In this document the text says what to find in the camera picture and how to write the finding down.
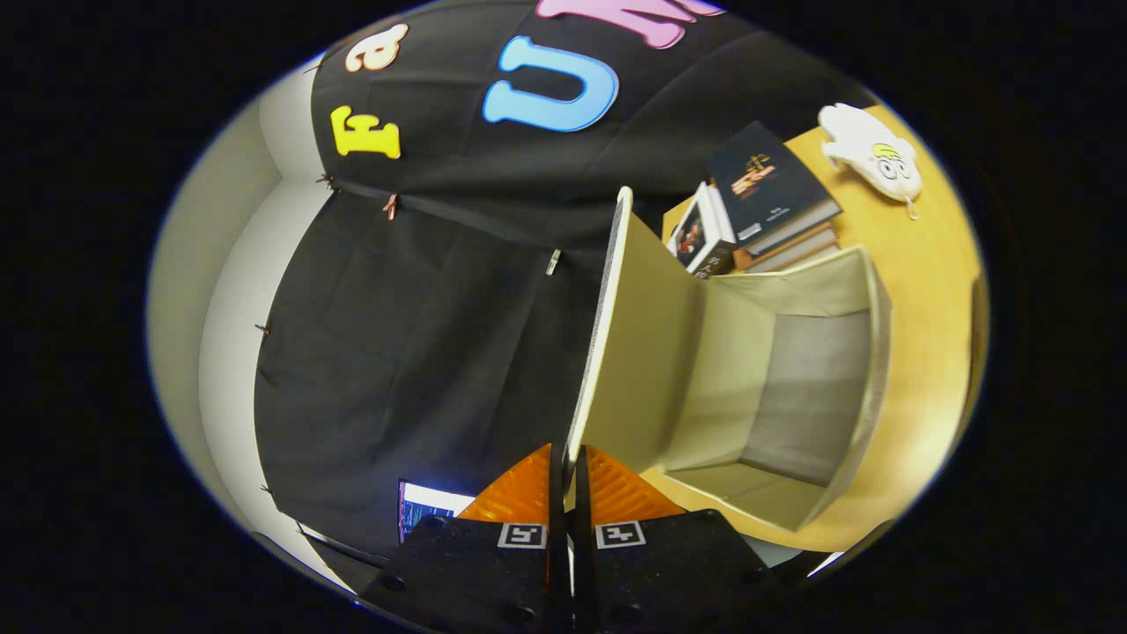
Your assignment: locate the grey fabric storage box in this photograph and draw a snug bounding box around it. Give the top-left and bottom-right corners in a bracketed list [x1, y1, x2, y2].
[563, 187, 892, 534]

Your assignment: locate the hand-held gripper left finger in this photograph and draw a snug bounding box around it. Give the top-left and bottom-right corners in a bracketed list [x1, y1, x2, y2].
[359, 443, 566, 634]

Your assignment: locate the brown-edged book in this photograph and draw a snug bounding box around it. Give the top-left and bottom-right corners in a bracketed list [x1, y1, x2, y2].
[733, 222, 843, 274]

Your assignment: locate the white box-shaped book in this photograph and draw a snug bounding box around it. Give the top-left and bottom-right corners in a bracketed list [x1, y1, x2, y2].
[667, 182, 739, 280]

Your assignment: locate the black backdrop cloth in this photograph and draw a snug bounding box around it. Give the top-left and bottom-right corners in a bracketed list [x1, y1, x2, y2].
[255, 0, 881, 564]

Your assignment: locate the white plush toy with eyes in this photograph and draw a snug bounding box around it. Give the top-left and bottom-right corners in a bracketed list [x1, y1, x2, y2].
[819, 103, 924, 221]

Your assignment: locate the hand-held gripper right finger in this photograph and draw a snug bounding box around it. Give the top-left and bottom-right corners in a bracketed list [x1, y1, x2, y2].
[568, 445, 784, 634]

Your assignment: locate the dark blue hardcover book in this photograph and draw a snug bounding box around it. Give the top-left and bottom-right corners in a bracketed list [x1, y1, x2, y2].
[707, 121, 843, 256]

